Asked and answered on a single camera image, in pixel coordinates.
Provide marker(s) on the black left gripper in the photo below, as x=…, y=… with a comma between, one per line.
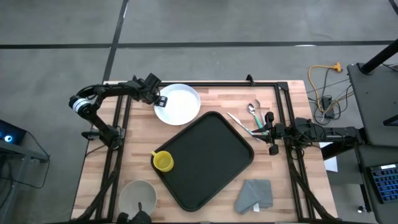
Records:
x=146, y=93

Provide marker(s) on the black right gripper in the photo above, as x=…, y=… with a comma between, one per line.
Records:
x=284, y=133

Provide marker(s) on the white round plate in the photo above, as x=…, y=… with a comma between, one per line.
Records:
x=180, y=105

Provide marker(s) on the yellow mug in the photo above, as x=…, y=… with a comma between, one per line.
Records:
x=164, y=161

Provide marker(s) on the grey cloth napkin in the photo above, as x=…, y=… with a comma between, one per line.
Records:
x=253, y=196

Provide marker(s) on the off-white bowl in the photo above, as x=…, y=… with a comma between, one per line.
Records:
x=136, y=194

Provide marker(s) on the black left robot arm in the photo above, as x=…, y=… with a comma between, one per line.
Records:
x=99, y=93

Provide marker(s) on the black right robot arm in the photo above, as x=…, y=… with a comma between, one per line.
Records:
x=326, y=133

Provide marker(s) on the black plastic tray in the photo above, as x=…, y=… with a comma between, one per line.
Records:
x=208, y=161

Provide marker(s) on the black table clamp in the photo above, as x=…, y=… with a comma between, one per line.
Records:
x=135, y=77
x=250, y=79

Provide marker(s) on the black power adapter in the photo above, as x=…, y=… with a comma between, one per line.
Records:
x=327, y=105

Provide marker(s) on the white paper sheet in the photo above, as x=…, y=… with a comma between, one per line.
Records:
x=331, y=163

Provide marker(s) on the dark grey side desk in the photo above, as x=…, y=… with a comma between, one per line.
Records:
x=376, y=105

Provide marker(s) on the blue-lit keyboard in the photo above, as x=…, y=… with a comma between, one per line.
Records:
x=385, y=183

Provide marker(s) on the dark grey keyboard desk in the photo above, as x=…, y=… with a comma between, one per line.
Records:
x=373, y=214

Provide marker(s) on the grey metal stand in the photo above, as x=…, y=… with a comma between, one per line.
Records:
x=21, y=152

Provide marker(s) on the computer with blue light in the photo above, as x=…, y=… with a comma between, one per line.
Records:
x=11, y=132

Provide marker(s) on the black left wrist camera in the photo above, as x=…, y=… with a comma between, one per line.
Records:
x=153, y=81

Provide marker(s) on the black aluminium table frame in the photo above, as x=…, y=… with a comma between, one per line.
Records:
x=217, y=84

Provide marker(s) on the black slanted post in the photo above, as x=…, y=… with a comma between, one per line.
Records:
x=381, y=57

